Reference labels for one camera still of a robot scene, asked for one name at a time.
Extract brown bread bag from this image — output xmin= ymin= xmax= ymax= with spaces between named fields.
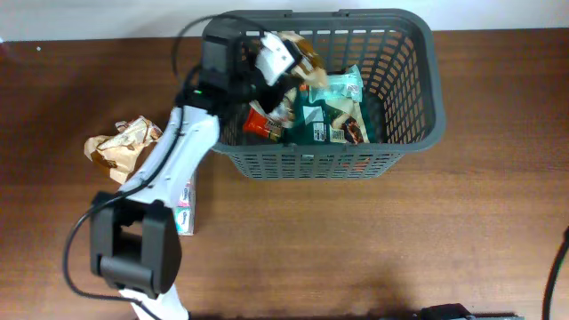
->
xmin=84 ymin=116 xmax=163 ymax=184
xmin=250 ymin=31 xmax=328 ymax=128

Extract orange spaghetti packet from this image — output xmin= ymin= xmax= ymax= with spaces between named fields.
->
xmin=243 ymin=108 xmax=283 ymax=141

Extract green snack bag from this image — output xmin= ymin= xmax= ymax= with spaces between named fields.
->
xmin=281 ymin=84 xmax=377 ymax=146

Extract pale green wipes packet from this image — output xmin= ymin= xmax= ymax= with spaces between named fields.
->
xmin=309 ymin=65 xmax=364 ymax=103

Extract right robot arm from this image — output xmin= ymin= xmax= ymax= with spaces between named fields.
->
xmin=417 ymin=303 xmax=525 ymax=320

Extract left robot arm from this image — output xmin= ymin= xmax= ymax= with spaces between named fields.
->
xmin=82 ymin=15 xmax=311 ymax=319

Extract grey plastic basket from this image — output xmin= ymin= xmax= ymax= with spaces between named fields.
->
xmin=213 ymin=9 xmax=445 ymax=180

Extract Kleenex tissue multipack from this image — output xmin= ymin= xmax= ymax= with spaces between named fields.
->
xmin=174 ymin=176 xmax=196 ymax=236

